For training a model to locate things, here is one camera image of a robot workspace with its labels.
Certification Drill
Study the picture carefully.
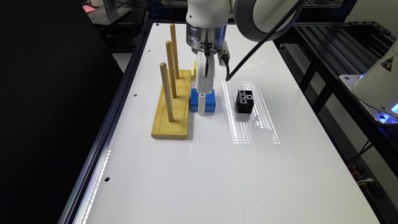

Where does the rear wooden peg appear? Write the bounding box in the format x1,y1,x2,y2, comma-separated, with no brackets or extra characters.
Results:
170,23,180,80

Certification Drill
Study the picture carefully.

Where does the grey monitor stand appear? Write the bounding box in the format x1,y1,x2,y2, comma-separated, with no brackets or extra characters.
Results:
88,0,131,26

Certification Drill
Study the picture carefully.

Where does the black cube cluster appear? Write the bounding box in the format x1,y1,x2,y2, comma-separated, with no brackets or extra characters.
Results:
236,90,254,114

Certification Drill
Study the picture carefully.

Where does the wooden peg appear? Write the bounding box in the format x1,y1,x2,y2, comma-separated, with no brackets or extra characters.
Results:
170,23,180,80
160,62,174,123
165,40,177,98

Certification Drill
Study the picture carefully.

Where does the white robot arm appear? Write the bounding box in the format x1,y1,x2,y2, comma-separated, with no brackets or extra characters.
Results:
186,0,304,115

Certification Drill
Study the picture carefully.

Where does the black aluminium frame rack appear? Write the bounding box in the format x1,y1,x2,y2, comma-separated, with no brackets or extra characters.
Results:
274,23,397,174

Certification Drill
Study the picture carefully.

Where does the middle wooden peg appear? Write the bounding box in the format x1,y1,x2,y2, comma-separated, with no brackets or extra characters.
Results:
165,40,177,98

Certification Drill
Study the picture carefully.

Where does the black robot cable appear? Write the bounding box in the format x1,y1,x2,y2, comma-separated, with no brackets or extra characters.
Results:
224,0,306,82

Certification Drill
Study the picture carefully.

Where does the blue block with hole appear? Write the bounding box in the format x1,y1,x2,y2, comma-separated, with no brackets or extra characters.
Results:
190,88,216,112

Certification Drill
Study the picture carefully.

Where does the pink paper note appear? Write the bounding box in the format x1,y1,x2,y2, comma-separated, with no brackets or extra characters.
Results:
83,5,96,13

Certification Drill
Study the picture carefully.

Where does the wooden peg base board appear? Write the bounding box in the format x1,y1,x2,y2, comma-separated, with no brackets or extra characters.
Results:
151,70,192,140

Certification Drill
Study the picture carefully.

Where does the yellow block with hole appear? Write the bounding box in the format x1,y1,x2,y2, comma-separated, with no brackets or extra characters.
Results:
193,61,197,77

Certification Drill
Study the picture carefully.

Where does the front wooden peg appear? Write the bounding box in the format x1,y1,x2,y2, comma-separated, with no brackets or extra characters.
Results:
160,62,174,123

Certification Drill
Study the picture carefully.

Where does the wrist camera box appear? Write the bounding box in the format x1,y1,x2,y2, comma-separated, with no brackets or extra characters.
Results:
217,41,230,67

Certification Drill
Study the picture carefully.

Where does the metal base mounting plate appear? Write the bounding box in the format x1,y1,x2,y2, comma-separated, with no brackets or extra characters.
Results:
338,73,398,125

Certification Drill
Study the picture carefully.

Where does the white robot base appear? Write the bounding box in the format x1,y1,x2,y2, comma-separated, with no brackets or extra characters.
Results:
352,41,397,122

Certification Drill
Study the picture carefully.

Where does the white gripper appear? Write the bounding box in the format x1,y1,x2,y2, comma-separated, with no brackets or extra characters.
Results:
195,51,215,116

